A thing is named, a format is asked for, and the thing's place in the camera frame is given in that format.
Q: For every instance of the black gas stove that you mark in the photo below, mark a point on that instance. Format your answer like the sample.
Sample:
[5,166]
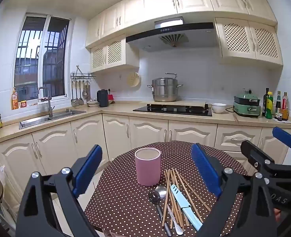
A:
[172,110]

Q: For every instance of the bundle of wooden chopsticks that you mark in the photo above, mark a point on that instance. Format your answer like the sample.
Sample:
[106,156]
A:
[171,185]

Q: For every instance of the lattice-door wall cabinet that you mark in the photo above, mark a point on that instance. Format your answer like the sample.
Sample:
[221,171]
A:
[113,53]
[249,42]

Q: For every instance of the orange bottle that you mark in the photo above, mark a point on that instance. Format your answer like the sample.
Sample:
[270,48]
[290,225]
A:
[15,101]

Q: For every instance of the black range hood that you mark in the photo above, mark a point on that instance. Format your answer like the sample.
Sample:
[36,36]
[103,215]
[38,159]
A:
[145,39]

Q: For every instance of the hanging steel skimmer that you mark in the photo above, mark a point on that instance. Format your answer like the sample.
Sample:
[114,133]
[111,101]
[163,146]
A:
[85,92]

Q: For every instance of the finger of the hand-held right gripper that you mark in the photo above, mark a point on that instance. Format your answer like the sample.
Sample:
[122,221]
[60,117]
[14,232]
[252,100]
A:
[254,153]
[283,137]

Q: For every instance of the steel faucet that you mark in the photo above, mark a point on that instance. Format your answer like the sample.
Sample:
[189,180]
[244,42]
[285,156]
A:
[50,106]

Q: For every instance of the steel steamer pot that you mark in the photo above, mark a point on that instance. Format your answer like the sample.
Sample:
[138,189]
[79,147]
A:
[164,91]

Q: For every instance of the round yellow perforated plate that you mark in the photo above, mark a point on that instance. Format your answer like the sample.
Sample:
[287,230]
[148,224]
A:
[133,79]

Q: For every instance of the cream upper wall cabinets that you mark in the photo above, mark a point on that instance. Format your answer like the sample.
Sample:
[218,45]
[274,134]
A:
[160,0]

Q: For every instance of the black kettle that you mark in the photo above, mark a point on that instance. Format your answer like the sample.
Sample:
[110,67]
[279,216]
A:
[102,98]

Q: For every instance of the dark oil bottle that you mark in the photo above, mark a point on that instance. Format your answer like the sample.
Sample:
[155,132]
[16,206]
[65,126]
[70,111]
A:
[265,101]

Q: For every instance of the light blue sheathed knife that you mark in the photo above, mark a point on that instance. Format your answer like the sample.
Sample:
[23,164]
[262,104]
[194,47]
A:
[182,202]

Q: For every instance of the beige kitchen countertop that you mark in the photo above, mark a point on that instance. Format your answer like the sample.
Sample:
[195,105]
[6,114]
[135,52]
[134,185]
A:
[115,109]

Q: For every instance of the small red container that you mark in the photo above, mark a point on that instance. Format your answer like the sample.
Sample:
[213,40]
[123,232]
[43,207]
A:
[111,97]

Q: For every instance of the dark sauce bottle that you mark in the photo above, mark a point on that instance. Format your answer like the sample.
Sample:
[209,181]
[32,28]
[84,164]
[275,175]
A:
[278,103]

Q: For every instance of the barred kitchen window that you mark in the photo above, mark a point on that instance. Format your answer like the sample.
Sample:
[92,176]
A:
[54,59]

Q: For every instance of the stack of small dishes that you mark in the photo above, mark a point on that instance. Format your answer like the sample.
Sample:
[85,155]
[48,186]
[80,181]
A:
[93,103]

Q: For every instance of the hanging steel ladle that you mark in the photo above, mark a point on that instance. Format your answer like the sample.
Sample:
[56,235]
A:
[73,101]

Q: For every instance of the white bowl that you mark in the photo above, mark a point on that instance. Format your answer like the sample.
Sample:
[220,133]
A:
[218,108]

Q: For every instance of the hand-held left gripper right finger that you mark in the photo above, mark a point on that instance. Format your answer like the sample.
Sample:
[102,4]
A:
[206,170]

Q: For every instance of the person's right hand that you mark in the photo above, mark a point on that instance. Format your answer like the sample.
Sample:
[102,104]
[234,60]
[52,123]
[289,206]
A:
[278,215]

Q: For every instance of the brown polka dot tablecloth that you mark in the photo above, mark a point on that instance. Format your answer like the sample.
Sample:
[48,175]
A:
[125,202]

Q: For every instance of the green bottle yellow cap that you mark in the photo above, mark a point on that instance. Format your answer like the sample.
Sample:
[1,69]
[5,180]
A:
[269,106]

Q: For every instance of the cream lower kitchen cabinets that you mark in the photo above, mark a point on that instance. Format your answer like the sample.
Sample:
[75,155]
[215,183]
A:
[145,130]

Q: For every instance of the hanging slotted steel spoon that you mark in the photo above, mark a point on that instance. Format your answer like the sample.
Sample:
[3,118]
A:
[77,101]

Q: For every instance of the pink utensil holder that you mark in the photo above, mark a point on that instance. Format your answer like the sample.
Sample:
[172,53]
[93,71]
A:
[147,170]

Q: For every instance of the wall utensil rack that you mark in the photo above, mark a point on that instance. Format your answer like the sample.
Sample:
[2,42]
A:
[82,75]

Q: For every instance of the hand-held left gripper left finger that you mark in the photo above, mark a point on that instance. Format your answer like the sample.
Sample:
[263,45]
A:
[88,170]

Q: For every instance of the brown sauce bottle red label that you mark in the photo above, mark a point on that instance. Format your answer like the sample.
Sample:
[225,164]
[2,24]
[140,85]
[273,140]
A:
[285,108]

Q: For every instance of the green electric cooker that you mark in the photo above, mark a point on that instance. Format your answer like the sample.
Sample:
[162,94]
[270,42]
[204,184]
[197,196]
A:
[246,106]

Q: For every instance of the steel sink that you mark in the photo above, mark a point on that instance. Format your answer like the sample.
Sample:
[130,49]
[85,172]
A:
[36,121]

